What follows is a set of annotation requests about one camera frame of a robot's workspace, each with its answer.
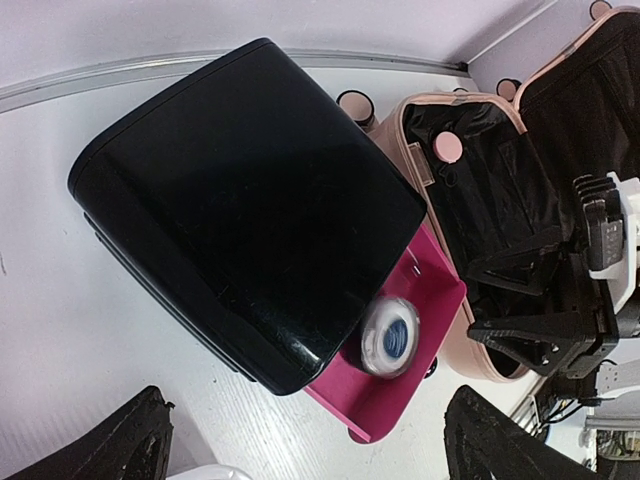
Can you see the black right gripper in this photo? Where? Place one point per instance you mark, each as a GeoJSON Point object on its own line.
{"type": "Point", "coordinates": [571, 343]}

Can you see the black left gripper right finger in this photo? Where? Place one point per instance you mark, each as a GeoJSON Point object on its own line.
{"type": "Point", "coordinates": [483, 443]}

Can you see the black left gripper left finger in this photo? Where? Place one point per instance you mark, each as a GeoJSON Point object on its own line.
{"type": "Point", "coordinates": [134, 442]}

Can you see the white perforated plastic basket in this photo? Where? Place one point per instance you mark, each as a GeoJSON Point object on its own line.
{"type": "Point", "coordinates": [208, 472]}

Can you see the pink hard-shell suitcase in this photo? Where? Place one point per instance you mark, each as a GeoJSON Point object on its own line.
{"type": "Point", "coordinates": [513, 185]}

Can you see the black pink drawer organizer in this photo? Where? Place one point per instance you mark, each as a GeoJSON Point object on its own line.
{"type": "Point", "coordinates": [265, 221]}

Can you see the pink round compact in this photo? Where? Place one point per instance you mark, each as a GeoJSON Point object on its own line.
{"type": "Point", "coordinates": [447, 147]}

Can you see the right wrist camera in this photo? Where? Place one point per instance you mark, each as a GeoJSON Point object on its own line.
{"type": "Point", "coordinates": [610, 231]}

